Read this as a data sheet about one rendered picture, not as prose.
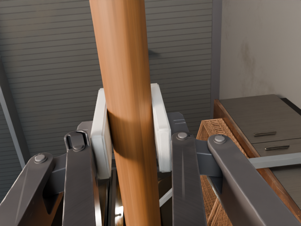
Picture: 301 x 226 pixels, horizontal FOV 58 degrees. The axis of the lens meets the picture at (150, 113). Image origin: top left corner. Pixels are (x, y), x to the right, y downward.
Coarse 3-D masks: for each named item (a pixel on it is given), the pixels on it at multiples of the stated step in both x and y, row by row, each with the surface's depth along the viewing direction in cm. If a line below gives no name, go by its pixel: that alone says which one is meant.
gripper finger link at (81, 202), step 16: (80, 144) 14; (80, 160) 13; (80, 176) 12; (96, 176) 15; (64, 192) 11; (80, 192) 11; (96, 192) 13; (64, 208) 11; (80, 208) 10; (96, 208) 11; (64, 224) 10; (80, 224) 10; (96, 224) 10
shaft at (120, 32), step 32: (96, 0) 14; (128, 0) 14; (96, 32) 15; (128, 32) 14; (128, 64) 15; (128, 96) 16; (128, 128) 17; (128, 160) 18; (128, 192) 20; (128, 224) 22; (160, 224) 23
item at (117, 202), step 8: (112, 184) 193; (112, 192) 186; (112, 200) 179; (120, 200) 196; (112, 208) 173; (120, 208) 190; (112, 216) 168; (120, 216) 183; (112, 224) 162; (120, 224) 178
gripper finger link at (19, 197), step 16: (32, 160) 14; (48, 160) 13; (32, 176) 12; (48, 176) 13; (16, 192) 12; (32, 192) 11; (0, 208) 11; (16, 208) 11; (32, 208) 11; (48, 208) 13; (0, 224) 10; (16, 224) 10; (32, 224) 11; (48, 224) 13
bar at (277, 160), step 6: (264, 156) 138; (270, 156) 137; (276, 156) 137; (282, 156) 137; (288, 156) 136; (294, 156) 136; (300, 156) 136; (252, 162) 134; (258, 162) 134; (264, 162) 134; (270, 162) 135; (276, 162) 135; (282, 162) 136; (288, 162) 136; (294, 162) 136; (300, 162) 137; (258, 168) 136; (168, 192) 140; (162, 198) 142; (168, 198) 141; (162, 204) 143
